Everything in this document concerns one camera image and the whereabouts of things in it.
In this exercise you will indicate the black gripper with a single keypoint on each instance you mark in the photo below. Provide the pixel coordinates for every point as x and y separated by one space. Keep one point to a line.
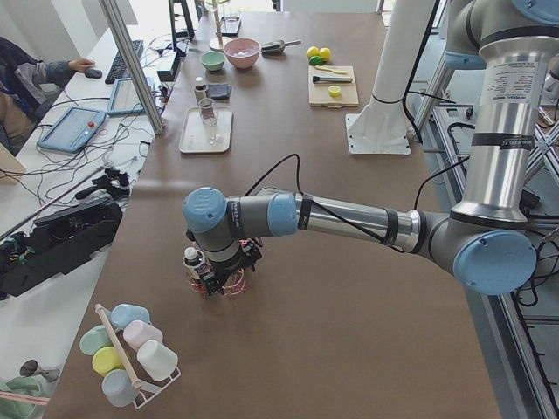
221 271

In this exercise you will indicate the tea bottle white cap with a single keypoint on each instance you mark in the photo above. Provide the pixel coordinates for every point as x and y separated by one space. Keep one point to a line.
200 89

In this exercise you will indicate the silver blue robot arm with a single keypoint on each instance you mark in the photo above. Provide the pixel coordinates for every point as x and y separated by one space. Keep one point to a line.
481 241

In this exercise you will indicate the pink plastic cup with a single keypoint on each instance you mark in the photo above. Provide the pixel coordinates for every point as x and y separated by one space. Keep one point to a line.
138 332

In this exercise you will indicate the white plastic cup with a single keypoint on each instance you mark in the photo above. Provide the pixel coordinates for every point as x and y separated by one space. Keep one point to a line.
158 360

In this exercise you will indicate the white cup rack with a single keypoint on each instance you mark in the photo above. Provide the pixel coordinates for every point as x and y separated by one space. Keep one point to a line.
148 388

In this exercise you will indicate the mint plastic cup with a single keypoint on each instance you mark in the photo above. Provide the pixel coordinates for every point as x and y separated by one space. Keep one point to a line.
94 339

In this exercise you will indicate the yellow plastic cup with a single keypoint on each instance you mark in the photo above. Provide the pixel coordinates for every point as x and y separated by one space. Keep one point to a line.
105 360

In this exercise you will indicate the grey blue plastic cup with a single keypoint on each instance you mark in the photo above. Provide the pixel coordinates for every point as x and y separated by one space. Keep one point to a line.
118 388

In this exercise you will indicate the cream rabbit tray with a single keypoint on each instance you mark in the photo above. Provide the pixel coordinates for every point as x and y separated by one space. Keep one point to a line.
198 138

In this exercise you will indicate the black open equipment case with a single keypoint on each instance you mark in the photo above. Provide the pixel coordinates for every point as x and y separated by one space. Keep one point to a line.
59 243

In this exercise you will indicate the clear wine glass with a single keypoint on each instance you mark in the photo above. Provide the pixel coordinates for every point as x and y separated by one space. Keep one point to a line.
209 115

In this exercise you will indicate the grey folded cloth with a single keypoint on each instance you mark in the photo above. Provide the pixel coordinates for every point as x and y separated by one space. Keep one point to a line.
219 91

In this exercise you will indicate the blue teach pendant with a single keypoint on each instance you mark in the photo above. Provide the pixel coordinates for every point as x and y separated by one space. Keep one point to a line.
124 99
74 129

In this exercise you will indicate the mint green bowl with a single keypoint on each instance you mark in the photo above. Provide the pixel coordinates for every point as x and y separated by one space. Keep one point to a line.
212 61

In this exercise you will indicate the halved lemon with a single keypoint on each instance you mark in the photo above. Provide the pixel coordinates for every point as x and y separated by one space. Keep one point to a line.
334 91

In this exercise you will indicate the steel muddler black tip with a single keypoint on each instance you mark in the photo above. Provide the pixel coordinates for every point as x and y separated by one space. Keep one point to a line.
331 80

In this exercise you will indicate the bamboo cutting board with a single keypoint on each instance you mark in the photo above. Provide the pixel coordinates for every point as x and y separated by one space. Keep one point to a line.
318 93

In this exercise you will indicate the pink bowl of ice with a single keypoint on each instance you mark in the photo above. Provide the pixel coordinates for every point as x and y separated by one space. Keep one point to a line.
242 53

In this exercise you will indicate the black keyboard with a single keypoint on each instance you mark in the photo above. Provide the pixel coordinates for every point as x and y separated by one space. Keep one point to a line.
118 69

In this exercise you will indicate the yellow plastic knife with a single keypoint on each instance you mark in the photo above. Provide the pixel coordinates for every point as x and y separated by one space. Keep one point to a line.
330 69

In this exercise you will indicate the wooden glass drying stand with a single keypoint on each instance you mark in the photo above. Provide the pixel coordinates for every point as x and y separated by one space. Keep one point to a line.
220 40

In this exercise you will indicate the black computer mouse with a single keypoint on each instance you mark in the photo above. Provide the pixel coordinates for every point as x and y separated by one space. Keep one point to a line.
93 73

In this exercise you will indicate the metal ice scoop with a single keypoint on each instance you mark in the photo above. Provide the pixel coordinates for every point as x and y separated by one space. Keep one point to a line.
277 46

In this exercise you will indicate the green lime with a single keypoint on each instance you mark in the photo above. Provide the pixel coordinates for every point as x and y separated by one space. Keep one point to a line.
325 54

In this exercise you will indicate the person at desk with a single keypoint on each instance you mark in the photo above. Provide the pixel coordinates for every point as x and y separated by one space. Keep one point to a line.
23 102

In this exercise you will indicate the copper wire bottle basket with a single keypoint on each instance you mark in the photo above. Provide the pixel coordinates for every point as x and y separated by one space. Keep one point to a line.
203 279

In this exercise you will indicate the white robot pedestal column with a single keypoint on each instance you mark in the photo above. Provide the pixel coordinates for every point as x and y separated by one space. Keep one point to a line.
381 127

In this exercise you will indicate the black wire glass rack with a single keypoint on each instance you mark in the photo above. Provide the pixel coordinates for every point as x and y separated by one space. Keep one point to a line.
230 26

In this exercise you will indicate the aluminium frame post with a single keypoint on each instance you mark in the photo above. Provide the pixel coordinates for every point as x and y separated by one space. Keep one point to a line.
124 44

